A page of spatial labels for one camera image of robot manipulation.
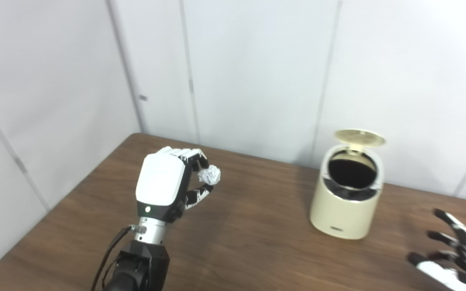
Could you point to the white paper ball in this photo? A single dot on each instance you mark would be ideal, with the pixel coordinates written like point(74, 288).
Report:
point(210, 174)

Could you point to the cream round bin lid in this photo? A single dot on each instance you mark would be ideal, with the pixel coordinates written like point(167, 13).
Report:
point(358, 137)

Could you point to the cream-colored bin body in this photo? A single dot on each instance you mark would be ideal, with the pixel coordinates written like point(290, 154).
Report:
point(338, 214)

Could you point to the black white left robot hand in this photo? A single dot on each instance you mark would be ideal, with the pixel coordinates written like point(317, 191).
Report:
point(160, 182)

